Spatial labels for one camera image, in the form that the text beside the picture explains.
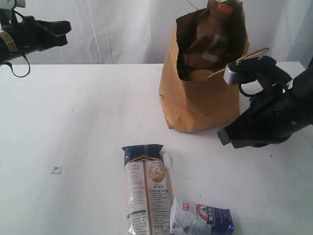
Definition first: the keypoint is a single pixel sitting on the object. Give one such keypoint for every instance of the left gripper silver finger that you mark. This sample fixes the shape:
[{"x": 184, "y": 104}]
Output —
[{"x": 50, "y": 42}]

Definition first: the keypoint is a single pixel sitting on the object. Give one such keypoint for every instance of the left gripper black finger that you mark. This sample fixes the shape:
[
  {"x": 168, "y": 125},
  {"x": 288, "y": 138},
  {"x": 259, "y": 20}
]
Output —
[{"x": 56, "y": 29}]

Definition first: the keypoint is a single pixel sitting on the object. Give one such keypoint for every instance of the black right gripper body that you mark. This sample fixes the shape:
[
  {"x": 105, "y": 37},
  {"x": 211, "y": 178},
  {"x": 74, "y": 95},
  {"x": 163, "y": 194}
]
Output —
[{"x": 284, "y": 114}]

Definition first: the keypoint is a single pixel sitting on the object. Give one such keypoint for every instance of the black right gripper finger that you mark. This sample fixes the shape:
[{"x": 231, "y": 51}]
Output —
[
  {"x": 255, "y": 143},
  {"x": 245, "y": 127}
]

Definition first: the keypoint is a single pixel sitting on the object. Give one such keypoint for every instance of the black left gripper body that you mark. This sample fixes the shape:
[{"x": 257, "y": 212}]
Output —
[{"x": 25, "y": 34}]

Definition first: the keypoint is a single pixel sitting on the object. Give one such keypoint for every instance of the brown pouch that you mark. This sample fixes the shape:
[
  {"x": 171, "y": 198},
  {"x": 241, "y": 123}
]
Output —
[{"x": 220, "y": 36}]

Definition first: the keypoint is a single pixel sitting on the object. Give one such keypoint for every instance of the white blue salt packet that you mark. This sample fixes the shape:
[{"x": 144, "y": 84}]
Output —
[{"x": 188, "y": 218}]

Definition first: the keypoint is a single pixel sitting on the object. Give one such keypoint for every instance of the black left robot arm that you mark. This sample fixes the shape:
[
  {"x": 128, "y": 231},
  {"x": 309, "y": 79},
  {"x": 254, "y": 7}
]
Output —
[{"x": 8, "y": 49}]

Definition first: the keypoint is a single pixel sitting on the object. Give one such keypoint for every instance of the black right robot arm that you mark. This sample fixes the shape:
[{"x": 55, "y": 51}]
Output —
[{"x": 303, "y": 82}]

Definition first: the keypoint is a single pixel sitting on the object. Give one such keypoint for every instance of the brown paper bag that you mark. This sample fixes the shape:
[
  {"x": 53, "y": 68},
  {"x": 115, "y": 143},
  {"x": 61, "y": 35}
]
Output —
[{"x": 191, "y": 106}]

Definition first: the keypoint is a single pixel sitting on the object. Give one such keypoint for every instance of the white cube by pasta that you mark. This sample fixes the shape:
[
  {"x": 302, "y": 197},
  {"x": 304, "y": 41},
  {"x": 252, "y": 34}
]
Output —
[{"x": 167, "y": 160}]

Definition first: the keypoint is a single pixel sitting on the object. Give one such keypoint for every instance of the long pasta packet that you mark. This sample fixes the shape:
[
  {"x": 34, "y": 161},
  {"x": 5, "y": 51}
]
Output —
[{"x": 148, "y": 196}]

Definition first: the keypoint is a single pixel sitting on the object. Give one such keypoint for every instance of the small torn paper scrap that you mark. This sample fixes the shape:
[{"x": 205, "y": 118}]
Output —
[{"x": 57, "y": 170}]

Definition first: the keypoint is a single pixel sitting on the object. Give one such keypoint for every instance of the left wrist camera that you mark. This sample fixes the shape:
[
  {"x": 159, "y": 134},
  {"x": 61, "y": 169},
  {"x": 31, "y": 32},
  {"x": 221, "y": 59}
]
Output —
[{"x": 7, "y": 11}]

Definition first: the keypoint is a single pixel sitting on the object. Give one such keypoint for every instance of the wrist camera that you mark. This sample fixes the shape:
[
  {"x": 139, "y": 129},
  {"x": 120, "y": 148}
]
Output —
[
  {"x": 7, "y": 11},
  {"x": 262, "y": 69}
]

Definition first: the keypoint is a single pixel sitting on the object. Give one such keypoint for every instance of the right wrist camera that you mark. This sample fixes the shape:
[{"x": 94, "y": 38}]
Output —
[{"x": 262, "y": 69}]

